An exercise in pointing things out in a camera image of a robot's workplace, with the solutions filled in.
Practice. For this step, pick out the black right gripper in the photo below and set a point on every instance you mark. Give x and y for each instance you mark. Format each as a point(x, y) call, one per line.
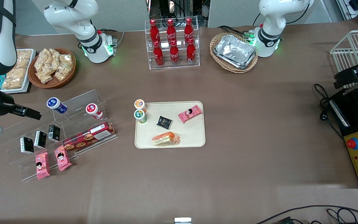
point(5, 104)

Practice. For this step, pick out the plastic-wrapped triangle sandwich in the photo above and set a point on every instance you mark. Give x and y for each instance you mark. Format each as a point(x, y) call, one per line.
point(166, 139)

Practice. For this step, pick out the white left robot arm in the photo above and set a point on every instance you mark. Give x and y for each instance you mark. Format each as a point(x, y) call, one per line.
point(272, 18)

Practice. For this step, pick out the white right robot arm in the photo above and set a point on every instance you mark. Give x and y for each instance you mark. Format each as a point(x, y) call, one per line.
point(73, 18)

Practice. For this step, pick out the aluminium foil tray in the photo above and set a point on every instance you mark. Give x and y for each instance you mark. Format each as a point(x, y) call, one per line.
point(228, 63)
point(235, 49)

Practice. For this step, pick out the beige plastic tray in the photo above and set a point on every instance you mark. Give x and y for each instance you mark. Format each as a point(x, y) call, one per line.
point(191, 133)

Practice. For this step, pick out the blue-lid yogurt cup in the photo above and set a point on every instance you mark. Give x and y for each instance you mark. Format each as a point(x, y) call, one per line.
point(54, 103)

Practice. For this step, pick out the small black carton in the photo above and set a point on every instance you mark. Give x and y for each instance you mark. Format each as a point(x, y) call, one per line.
point(54, 133)
point(27, 145)
point(40, 139)

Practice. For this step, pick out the clear bag of crackers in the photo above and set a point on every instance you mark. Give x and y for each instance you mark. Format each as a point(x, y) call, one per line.
point(23, 59)
point(12, 83)
point(19, 74)

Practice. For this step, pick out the clear bag of fried snacks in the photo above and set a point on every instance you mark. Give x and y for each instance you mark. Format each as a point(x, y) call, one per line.
point(62, 72)
point(66, 59)
point(41, 60)
point(44, 77)
point(54, 54)

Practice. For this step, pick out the brown wicker basket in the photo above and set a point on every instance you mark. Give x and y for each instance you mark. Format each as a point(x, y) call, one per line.
point(54, 83)

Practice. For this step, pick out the white rectangular dish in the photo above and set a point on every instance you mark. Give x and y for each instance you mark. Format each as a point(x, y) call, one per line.
point(29, 71)

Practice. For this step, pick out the teal snack packet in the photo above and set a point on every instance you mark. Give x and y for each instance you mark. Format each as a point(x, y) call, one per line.
point(0, 82)

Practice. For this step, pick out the black sealing machine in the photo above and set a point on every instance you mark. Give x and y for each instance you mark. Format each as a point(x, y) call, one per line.
point(353, 124)

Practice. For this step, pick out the clear acrylic stepped shelf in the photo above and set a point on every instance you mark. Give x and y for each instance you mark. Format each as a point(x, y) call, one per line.
point(79, 102)

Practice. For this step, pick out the pink snack packet with face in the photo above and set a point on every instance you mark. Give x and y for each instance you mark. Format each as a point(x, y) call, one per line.
point(42, 165)
point(62, 158)
point(190, 114)

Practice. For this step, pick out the red-lid yogurt cup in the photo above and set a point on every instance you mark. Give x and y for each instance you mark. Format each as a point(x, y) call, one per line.
point(92, 109)

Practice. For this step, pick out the red cookie box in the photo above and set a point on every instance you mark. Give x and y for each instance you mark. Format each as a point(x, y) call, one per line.
point(89, 137)

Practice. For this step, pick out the green-lid yogurt cup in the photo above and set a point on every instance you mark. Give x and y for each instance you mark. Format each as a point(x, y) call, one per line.
point(139, 114)

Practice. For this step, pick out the orange-lid yogurt cup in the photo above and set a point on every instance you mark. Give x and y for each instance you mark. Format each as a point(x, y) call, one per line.
point(139, 104)

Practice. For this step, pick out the light wicker basket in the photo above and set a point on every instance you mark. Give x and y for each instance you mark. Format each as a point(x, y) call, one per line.
point(233, 70)

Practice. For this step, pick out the black snack packet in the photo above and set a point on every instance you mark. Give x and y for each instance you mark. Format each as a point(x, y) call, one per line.
point(164, 122)

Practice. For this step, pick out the red cola bottle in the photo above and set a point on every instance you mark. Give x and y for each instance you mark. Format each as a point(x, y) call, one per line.
point(171, 32)
point(191, 53)
point(158, 56)
point(188, 31)
point(174, 55)
point(154, 32)

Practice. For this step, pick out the clear acrylic bottle rack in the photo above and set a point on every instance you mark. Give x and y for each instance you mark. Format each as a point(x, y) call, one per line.
point(180, 66)

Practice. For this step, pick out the black equipment rack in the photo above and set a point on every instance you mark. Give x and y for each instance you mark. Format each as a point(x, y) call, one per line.
point(179, 9)

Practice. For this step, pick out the small white grey box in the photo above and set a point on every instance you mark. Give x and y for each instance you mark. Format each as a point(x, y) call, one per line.
point(182, 221)

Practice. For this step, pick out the aluminium frame with equipment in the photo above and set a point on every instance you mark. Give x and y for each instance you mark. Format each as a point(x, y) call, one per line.
point(357, 7)

